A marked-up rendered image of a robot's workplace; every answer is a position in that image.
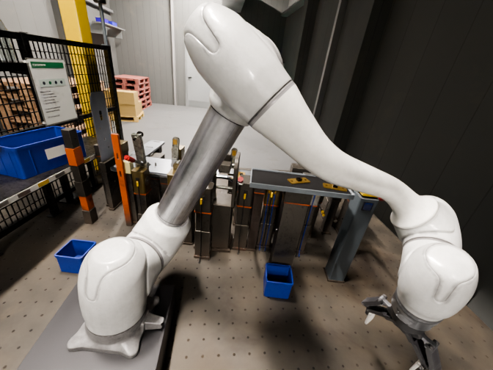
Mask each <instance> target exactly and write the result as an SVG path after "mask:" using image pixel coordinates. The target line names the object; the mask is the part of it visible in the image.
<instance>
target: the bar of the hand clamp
mask: <svg viewBox="0 0 493 370"><path fill-rule="evenodd" d="M143 136H144V134H143V132H142V131H138V132H137V133H136V134H135V133H133V134H132V135H131V137H132V141H133V144H134V150H135V154H136V160H138V161H140V162H143V165H144V168H145V163H146V162H147V159H146V155H145V149H144V144H143V140H142V137H143Z"/></svg>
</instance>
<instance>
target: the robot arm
mask: <svg viewBox="0 0 493 370"><path fill-rule="evenodd" d="M183 34H184V43H185V46H186V50H187V51H188V53H189V56H190V58H191V60H192V62H193V64H194V66H195V68H196V69H197V72H198V73H199V74H200V75H201V77H202V78H203V79H204V80H205V81H206V83H207V84H208V85H209V86H210V88H211V91H210V94H209V100H210V104H211V105H210V106H209V108H208V110H207V112H206V113H205V116H204V118H203V119H202V122H201V124H200V126H199V128H198V129H197V131H196V133H195V135H194V137H193V139H192V141H191V143H190V145H189V147H188V148H187V150H186V152H185V154H184V156H183V158H182V160H181V162H180V164H179V166H178V168H177V169H176V171H175V174H174V175H173V177H172V180H171V181H170V183H169V186H168V187H167V189H166V191H165V193H164V195H163V197H162V199H161V201H160V203H155V204H153V205H151V206H150V207H149V208H148V209H147V210H146V212H145V213H144V214H143V216H142V218H141V219H140V220H139V221H138V223H137V224H136V225H135V227H134V228H133V230H132V231H131V232H130V233H129V234H128V235H127V236H126V237H114V238H110V239H107V240H105V241H102V242H101V243H99V244H97V245H95V246H94V247H93V248H92V249H91V250H90V251H89V252H88V253H87V255H86V257H85V258H84V260H83V262H82V264H81V267H80V270H79V274H78V300H79V305H80V308H81V313H82V316H83V318H84V323H83V325H82V326H81V327H80V329H79V330H78V332H77V333H76V334H75V335H74V336H73V337H72V338H71V339H70V340H69V341H68V343H67V350H68V351H70V352H75V351H79V350H86V351H92V352H103V353H109V354H116V355H122V356H124V357H126V358H127V359H132V358H135V357H136V356H137V354H138V353H139V345H140V341H141V340H142V336H143V335H144V333H145V330H153V329H161V328H162V327H163V324H164V323H163V321H164V317H161V316H158V315H155V314H153V312H154V310H155V308H156V307H157V306H158V304H159V300H160V299H159V297H158V296H148V295H149V294H150V292H151V290H152V288H153V285H154V283H155V281H156V279H157V277H158V276H159V274H160V272H161V271H162V270H163V269H164V268H165V267H166V266H167V264H168V263H169V262H170V261H171V260H172V259H173V257H174V256H175V255H176V253H177V252H178V251H179V249H180V248H181V246H182V244H183V243H184V241H185V239H186V236H187V235H188V233H189V230H190V228H191V222H190V219H189V215H190V213H191V212H192V211H193V209H194V207H195V206H196V205H197V202H198V201H199V199H200V198H201V196H202V194H203V192H204V191H205V190H206V188H207V186H208V185H209V183H210V182H211V180H212V178H213V177H214V175H215V174H216V172H217V170H218V169H219V167H220V165H221V164H222V162H223V161H224V159H225V157H226V156H227V154H228V153H229V151H230V149H231V148H232V146H233V145H234V143H235V141H236V140H237V139H238V136H239V135H240V133H241V132H242V130H243V129H244V126H251V127H252V128H253V129H254V130H256V131H257V132H258V133H259V134H261V135H263V136H264V137H265V138H266V139H268V140H269V141H271V142H272V143H273V144H275V145H276V146H277V147H278V148H279V149H281V150H282V151H283V152H285V153H286V154H287V155H289V156H290V157H291V158H292V159H293V160H294V161H295V162H297V163H298V164H300V165H301V166H302V167H303V168H304V169H306V170H308V171H309V172H310V173H312V174H313V175H315V176H317V177H319V178H320V179H322V180H324V181H326V182H329V183H331V184H334V185H336V186H341V187H343V188H347V189H351V190H354V191H357V192H361V193H365V194H368V195H372V196H376V197H380V198H381V199H383V200H385V201H386V202H387V203H388V204H389V206H390V207H391V209H392V213H391V215H390V221H391V223H392V224H393V226H394V228H395V231H396V233H397V235H398V238H399V240H400V241H401V242H402V245H403V250H402V256H401V263H400V267H399V270H398V286H397V288H396V290H395V293H394V294H393V296H392V299H391V303H392V304H390V303H389V302H388V301H387V300H386V299H387V296H386V295H385V294H383V295H381V296H380V297H367V298H366V299H364V300H363V301H362V302H361V303H362V305H364V306H365V307H366V311H365V314H366V315H367V318H366V320H365V324H368V323H369V322H370V321H371V320H372V319H373V318H374V316H375V314H376V315H378V316H382V317H384V318H385V319H386V320H388V321H391V322H392V323H393V324H394V325H395V326H396V327H398V328H399V329H400V330H401V331H402V332H403V333H404V334H405V335H406V337H407V339H408V342H409V343H411V344H412V346H413V348H414V350H415V352H416V355H417V357H418V359H419V360H418V361H417V362H416V363H415V364H414V365H413V366H412V367H411V368H410V369H409V370H415V369H416V368H417V367H418V368H419V369H420V370H426V369H428V370H442V367H441V363H440V359H439V352H438V346H439V342H438V341H437V340H435V339H434V340H431V339H430V338H428V337H427V336H426V334H425V331H429V330H431V328H432V327H434V326H436V325H438V324H439V323H440V322H441V321H443V320H444V319H446V318H450V317H451V316H453V315H455V314H456V313H458V312H459V311H460V310H461V309H462V308H463V307H464V306H465V305H466V304H467V303H468V302H469V301H470V299H471V298H472V296H473V294H474V293H475V290H476V288H477V285H478V267H477V265H476V263H475V261H474V260H473V259H472V257H471V256H470V255H469V254H468V253H466V252H465V251H464V250H462V240H461V231H460V227H459V221H458V218H457V216H456V213H455V212H454V210H453V209H452V208H451V207H450V205H449V204H448V203H446V202H445V201H444V200H442V199H440V198H438V197H434V196H430V195H423V196H419V195H418V194H416V193H415V192H414V191H413V190H411V189H410V188H409V187H408V186H407V185H406V184H404V183H403V182H402V181H400V180H398V179H397V178H395V177H393V176H391V175H389V174H387V173H385V172H383V171H381V170H378V169H376V168H375V167H372V166H370V165H368V164H366V163H364V162H361V161H360V160H357V159H355V158H353V157H351V156H349V155H348V154H346V153H344V152H342V151H341V150H340V149H339V148H337V147H336V146H335V145H334V144H333V143H332V142H331V141H330V140H329V138H328V137H327V136H326V135H325V133H324V132H323V131H322V129H321V127H320V126H319V124H318V123H317V121H316V120H315V118H314V117H313V114H312V113H311V111H310V110H309V108H308V106H307V105H306V103H305V101H304V99H303V97H302V95H301V93H300V92H299V89H298V88H297V86H296V85H295V83H294V82H293V80H292V79H291V77H290V76H289V75H288V73H287V72H286V70H285V69H284V67H283V62H282V57H281V55H280V52H279V50H278V48H277V47H276V46H275V44H274V43H273V42H272V40H270V39H269V38H268V37H267V36H265V35H264V34H263V33H262V32H260V31H259V30H257V29H256V28H255V27H253V26H252V25H250V24H249V23H247V22H246V21H245V20H244V19H243V18H242V17H241V16H240V15H239V14H237V13H236V12H234V11H232V10H231V9H229V8H227V7H225V6H222V5H220V4H217V3H214V2H211V3H209V4H208V3H204V4H201V5H200V6H199V7H198V8H196V9H195V11H194V12H193V13H192V14H191V15H190V16H189V19H188V20H187V22H186V25H185V27H184V30H183ZM382 306H387V308H385V307H382ZM423 341H424V343H423Z"/></svg>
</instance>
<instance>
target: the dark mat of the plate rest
mask: <svg viewBox="0 0 493 370"><path fill-rule="evenodd" d="M298 177H300V178H306V179H308V180H309V181H310V183H303V184H291V183H290V182H289V181H288V179H290V178H298ZM252 183H257V184H269V185H275V186H287V187H293V188H300V189H311V190H318V191H325V192H336V193H343V194H349V195H351V193H350V192H349V190H348V189H347V192H344V191H339V190H335V189H327V188H324V187H323V183H327V184H330V183H329V182H326V181H324V180H322V179H320V178H318V177H312V176H305V175H294V174H287V173H276V172H269V171H262V170H252Z"/></svg>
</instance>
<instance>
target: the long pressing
mask: <svg viewBox="0 0 493 370"><path fill-rule="evenodd" d="M146 159H147V162H149V163H150V164H151V165H150V166H149V170H150V176H156V177H162V178H167V173H168V172H169V171H170V170H171V169H172V168H173V164H174V163H175V161H177V160H174V159H163V158H156V157H149V156H146ZM155 162H156V165H157V166H155ZM110 169H111V171H114V172H117V167H116V164H115V165H113V166H112V167H110ZM239 172H243V173H245V175H251V170H239ZM216 178H219V179H225V180H228V181H231V182H233V176H230V175H220V172H219V171H218V170H217V177H216Z"/></svg>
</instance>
